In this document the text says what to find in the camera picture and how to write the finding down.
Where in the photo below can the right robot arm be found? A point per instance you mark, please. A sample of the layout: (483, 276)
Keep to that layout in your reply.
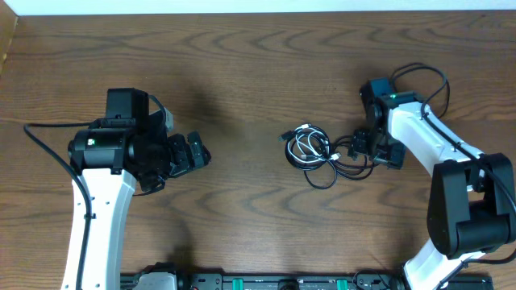
(471, 207)

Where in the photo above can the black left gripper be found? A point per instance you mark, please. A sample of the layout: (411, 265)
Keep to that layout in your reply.
(183, 158)

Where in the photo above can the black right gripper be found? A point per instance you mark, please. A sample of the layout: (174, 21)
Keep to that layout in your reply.
(393, 159)

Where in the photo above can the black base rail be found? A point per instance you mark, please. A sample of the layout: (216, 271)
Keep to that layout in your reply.
(166, 276)

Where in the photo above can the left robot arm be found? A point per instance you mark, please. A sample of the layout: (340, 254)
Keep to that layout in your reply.
(129, 148)

